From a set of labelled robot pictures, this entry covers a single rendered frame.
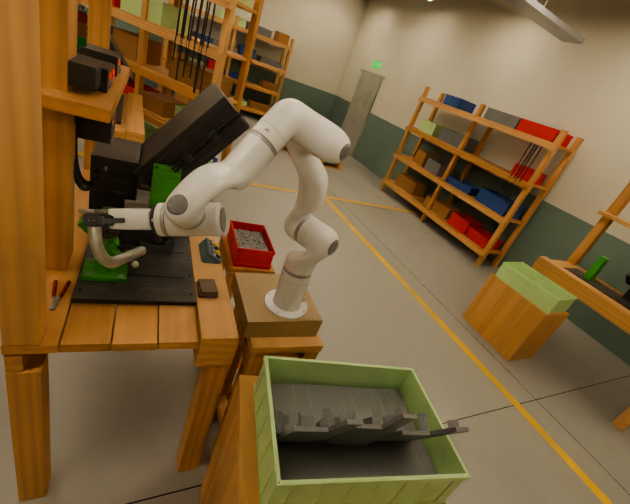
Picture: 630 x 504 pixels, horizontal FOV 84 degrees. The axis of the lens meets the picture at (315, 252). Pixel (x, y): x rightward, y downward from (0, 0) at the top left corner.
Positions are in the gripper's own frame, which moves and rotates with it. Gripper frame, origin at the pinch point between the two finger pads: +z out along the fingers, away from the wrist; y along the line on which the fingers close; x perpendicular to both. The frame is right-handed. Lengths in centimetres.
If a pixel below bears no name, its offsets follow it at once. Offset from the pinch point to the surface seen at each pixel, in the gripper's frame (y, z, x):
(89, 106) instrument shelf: -17.8, 10.5, -32.1
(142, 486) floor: -56, 24, 123
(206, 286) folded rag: -55, -9, 30
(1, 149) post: 10.0, 13.1, -15.6
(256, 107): -923, 107, -278
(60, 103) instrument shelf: -15.1, 17.0, -32.2
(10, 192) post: 6.1, 15.6, -6.6
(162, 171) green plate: -68, 12, -19
